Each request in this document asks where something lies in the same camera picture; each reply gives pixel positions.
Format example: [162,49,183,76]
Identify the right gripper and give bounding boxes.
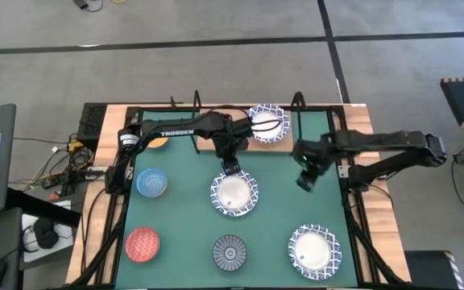
[292,139,337,193]

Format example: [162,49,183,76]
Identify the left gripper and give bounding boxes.
[211,114,254,177]

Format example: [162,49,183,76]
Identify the blue patterned white paper bowl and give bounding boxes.
[288,223,342,281]
[209,169,259,218]
[246,103,291,144]

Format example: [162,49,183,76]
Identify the yellow-inside blue patterned bowl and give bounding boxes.
[147,136,170,149]

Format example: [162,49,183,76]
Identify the blue-inside orange patterned bowl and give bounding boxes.
[135,167,168,198]

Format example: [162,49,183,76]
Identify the striped-inside red wavy bowl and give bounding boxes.
[212,234,248,272]

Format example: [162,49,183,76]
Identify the red-inside blue floral bowl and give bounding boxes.
[124,226,161,263]

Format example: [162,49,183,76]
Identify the green table mat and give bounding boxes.
[114,110,358,288]

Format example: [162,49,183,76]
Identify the black perforated metal box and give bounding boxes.
[77,102,109,152]

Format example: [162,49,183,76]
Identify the black power strip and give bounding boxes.
[40,167,109,190]

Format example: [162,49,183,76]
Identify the white paper sheet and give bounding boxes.
[21,200,75,263]

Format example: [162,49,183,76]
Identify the black aluminium rig frame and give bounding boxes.
[68,105,411,290]

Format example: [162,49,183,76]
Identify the black charger with cable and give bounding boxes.
[72,0,105,13]

